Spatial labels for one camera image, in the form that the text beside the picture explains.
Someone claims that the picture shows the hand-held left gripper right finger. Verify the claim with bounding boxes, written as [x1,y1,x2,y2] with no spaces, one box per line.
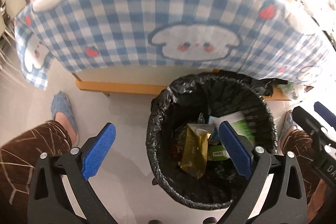
[219,121,308,224]

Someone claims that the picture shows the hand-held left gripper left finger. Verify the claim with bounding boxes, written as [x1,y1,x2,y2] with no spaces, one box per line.
[27,122,117,224]

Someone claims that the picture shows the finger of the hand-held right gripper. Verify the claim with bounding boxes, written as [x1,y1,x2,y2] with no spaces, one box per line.
[314,101,336,125]
[292,106,332,146]

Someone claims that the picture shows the blue white milk carton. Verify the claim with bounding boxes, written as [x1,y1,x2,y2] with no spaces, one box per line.
[209,115,221,142]

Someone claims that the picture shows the trash bin with black bag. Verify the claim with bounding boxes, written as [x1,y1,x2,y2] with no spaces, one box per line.
[146,72,288,210]

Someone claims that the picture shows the person's right hand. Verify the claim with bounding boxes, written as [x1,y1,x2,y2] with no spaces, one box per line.
[307,177,329,219]

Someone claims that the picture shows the person's right blue slipper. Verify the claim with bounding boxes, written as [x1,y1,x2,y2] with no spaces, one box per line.
[280,110,298,140]

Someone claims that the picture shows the person's blue slipper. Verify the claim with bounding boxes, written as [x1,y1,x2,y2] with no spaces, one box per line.
[280,110,298,140]
[51,91,79,143]

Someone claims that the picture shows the green packet with barcode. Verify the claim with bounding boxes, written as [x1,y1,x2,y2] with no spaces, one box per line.
[207,144,229,161]

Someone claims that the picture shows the person's right leg brown pants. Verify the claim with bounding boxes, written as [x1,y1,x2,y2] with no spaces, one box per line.
[281,128,326,203]

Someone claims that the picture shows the person's leg brown pants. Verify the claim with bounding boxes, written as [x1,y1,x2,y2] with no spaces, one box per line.
[0,120,72,214]
[281,128,326,203]

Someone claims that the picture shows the plastic bag with green contents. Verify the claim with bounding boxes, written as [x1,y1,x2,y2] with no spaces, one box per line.
[276,80,307,101]

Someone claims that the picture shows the white green carton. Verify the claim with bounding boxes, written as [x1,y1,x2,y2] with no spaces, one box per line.
[209,111,256,143]

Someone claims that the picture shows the gold foil wrapper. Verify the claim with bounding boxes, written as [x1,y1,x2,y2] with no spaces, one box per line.
[180,123,214,179]

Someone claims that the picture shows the person's left blue slipper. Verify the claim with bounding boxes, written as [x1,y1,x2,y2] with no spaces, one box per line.
[51,91,79,143]

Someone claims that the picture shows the person's left leg brown pants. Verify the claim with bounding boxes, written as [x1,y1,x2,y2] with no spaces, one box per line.
[0,120,72,214]

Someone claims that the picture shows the blue checkered cartoon tablecloth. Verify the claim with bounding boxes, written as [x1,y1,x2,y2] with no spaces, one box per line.
[13,0,335,90]

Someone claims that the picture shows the wooden table frame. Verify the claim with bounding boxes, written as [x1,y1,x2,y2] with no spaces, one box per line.
[76,69,314,102]

